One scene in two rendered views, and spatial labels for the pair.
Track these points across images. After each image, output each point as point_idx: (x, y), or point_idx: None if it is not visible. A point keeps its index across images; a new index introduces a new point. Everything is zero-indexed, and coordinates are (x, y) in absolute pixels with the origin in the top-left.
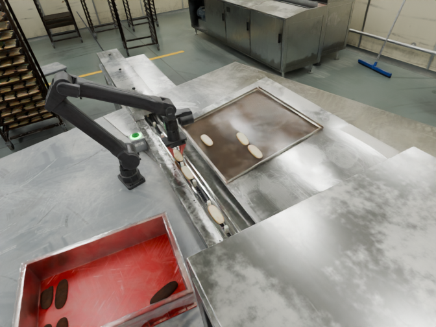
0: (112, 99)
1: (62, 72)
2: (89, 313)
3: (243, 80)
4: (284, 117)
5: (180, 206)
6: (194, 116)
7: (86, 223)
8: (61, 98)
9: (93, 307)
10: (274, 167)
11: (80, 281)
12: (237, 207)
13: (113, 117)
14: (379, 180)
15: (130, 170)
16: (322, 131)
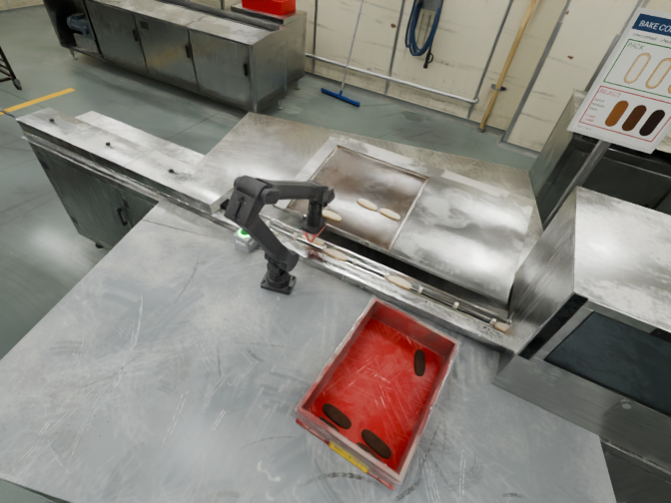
0: (290, 196)
1: (246, 176)
2: (378, 413)
3: (283, 136)
4: (388, 175)
5: (356, 288)
6: None
7: (281, 346)
8: (260, 209)
9: (376, 407)
10: (417, 224)
11: (341, 396)
12: (403, 270)
13: (162, 217)
14: (587, 212)
15: (287, 271)
16: (430, 181)
